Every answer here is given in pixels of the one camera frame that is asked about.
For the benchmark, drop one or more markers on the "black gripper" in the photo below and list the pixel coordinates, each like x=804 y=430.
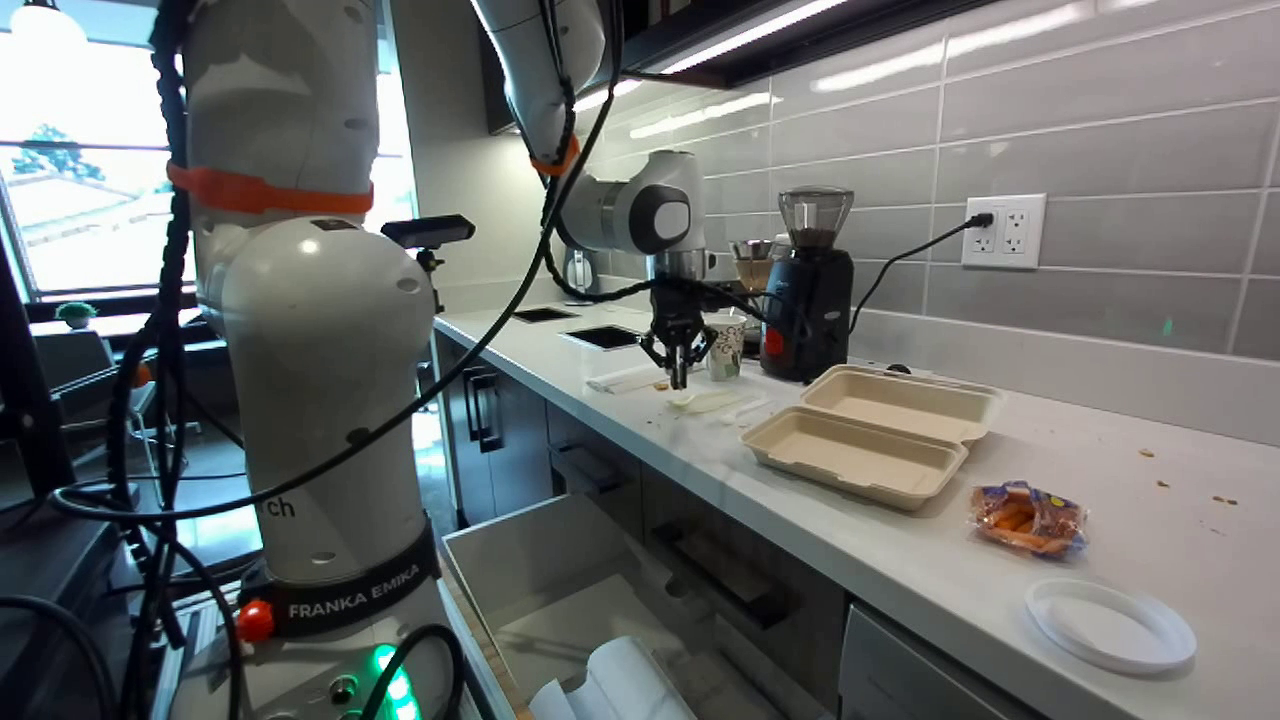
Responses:
x=683 y=304

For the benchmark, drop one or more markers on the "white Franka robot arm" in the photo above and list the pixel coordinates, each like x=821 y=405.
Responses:
x=326 y=400

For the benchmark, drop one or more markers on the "printed paper cup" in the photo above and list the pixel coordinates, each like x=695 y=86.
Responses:
x=729 y=355

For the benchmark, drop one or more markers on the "cream plastic knife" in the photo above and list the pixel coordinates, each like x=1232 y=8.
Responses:
x=724 y=400

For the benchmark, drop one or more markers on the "black coffee grinder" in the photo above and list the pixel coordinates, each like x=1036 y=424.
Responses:
x=811 y=304

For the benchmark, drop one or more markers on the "dark base cabinet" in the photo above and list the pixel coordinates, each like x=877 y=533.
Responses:
x=501 y=424

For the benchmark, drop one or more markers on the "beige clamshell takeout container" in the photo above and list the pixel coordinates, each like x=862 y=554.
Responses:
x=865 y=434

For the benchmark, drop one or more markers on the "open white drawer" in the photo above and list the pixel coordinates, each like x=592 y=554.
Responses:
x=561 y=584

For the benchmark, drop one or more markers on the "white paper roll stack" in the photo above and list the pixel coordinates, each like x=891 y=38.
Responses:
x=621 y=684

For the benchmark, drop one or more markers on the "orange blue carrot bag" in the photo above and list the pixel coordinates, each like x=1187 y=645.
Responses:
x=1027 y=517

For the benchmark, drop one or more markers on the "white plastic lid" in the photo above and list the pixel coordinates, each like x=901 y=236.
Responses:
x=1109 y=625

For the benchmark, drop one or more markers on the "black camera on stand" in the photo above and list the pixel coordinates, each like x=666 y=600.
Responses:
x=425 y=233

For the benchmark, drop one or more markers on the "white wall outlet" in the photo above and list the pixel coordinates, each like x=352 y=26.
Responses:
x=1007 y=228

